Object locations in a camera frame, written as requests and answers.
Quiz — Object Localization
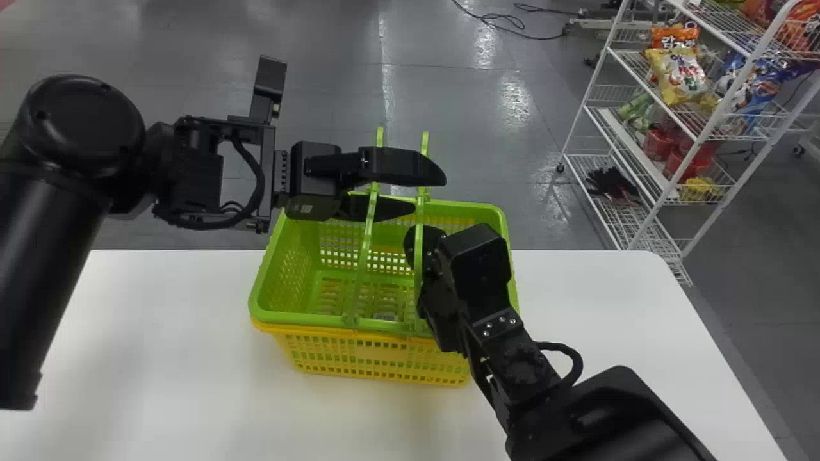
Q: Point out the black cable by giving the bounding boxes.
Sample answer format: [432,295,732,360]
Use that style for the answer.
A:
[450,0,581,42]
[156,134,267,232]
[534,341,585,392]

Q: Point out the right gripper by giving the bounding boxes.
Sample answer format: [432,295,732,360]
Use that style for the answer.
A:
[403,225,507,354]

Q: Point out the red noodle cup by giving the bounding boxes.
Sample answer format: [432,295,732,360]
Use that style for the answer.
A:
[663,140,719,184]
[642,127,678,162]

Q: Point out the yellow basket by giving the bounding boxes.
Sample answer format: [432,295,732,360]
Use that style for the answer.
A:
[251,317,475,389]

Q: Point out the blue snack packet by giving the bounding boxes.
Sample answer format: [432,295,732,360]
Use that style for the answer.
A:
[716,54,809,117]

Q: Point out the white wire rack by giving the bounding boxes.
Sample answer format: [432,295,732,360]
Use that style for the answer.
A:
[555,0,820,286]

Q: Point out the black gloves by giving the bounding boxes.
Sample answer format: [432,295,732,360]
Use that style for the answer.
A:
[584,167,642,207]

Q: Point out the yellow snack packet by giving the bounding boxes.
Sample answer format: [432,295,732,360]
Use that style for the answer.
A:
[644,48,710,107]
[679,177,719,203]

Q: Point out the green snack packet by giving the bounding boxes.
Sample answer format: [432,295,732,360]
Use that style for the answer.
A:
[617,92,655,130]

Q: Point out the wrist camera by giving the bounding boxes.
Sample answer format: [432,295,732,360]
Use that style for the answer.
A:
[441,223,514,303]
[247,56,288,125]

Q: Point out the green basket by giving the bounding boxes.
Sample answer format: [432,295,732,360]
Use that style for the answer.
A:
[248,126,520,338]

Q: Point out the orange snack packet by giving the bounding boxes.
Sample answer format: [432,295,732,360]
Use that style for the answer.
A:
[650,22,703,53]

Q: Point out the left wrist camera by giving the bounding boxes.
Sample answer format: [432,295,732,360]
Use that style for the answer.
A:
[247,56,288,125]

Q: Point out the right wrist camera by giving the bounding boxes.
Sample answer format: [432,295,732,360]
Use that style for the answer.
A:
[441,223,514,303]

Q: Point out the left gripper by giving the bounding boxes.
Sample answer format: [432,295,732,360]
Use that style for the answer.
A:
[284,141,448,223]

